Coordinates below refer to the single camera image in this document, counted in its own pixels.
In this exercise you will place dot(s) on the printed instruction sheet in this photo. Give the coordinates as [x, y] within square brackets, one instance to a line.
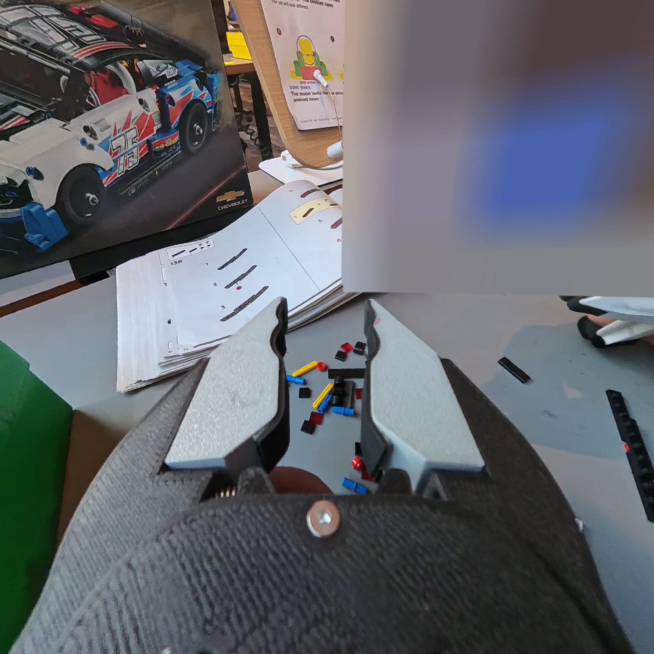
[306, 51]

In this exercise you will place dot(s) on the yellow plastic bin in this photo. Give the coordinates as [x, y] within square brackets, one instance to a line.
[240, 46]

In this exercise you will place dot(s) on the toy car set box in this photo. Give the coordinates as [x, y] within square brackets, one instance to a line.
[102, 127]

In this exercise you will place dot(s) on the open instruction booklet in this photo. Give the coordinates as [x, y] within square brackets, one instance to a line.
[214, 265]

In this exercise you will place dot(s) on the wooden document stand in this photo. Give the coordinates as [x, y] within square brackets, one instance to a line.
[265, 76]

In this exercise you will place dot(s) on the green plastic bin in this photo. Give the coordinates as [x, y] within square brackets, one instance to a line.
[30, 460]

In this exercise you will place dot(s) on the brown side table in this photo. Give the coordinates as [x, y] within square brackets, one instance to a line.
[255, 102]

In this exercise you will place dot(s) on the pile of small brick pieces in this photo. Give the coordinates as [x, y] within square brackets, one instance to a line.
[322, 398]

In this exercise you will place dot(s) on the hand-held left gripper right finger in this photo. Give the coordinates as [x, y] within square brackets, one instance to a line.
[419, 408]

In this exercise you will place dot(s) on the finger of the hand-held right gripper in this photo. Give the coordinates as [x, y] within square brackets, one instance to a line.
[623, 304]
[628, 331]

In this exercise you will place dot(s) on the small black brick tile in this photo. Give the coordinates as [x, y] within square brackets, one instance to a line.
[514, 369]

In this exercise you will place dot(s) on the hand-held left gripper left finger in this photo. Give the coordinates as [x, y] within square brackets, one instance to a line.
[230, 398]

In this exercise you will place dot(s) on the black hinge brick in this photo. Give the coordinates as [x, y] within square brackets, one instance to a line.
[345, 392]

